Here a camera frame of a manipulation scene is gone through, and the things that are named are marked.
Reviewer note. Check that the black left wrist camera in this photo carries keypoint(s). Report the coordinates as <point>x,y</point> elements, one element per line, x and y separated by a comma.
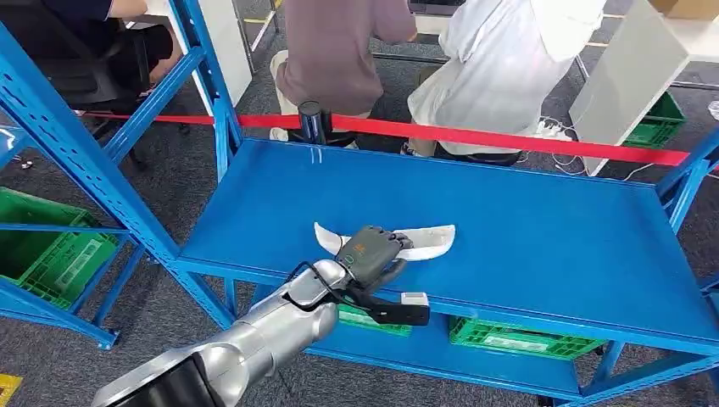
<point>404,314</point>

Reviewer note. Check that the green plastic crate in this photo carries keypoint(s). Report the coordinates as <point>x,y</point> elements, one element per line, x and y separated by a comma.
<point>657,132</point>
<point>505,340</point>
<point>33,247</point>
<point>351,318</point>

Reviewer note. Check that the white plastic curved part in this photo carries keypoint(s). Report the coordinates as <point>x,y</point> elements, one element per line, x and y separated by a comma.
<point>432,239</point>

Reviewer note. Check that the red barrier belt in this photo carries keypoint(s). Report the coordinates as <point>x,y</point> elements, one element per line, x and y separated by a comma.
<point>477,137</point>

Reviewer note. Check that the black office chair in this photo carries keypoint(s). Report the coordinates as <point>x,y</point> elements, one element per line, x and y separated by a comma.
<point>73,78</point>

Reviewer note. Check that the person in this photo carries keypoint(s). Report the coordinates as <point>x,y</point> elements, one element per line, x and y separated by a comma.
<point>129,7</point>
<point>494,73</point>
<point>331,50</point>

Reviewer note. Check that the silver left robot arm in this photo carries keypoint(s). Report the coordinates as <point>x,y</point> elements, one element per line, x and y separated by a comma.
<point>269,337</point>

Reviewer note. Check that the blue metal shelf rack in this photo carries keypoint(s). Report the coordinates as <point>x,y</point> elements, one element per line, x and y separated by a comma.
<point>505,236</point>
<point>67,320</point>

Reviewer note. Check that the brown cardboard box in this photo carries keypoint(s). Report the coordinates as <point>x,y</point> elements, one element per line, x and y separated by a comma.
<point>685,8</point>

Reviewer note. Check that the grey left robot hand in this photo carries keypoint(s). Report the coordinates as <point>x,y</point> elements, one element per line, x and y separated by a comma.
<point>368,255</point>

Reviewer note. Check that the black barrier post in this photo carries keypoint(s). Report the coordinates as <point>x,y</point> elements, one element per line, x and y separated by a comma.
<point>312,121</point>

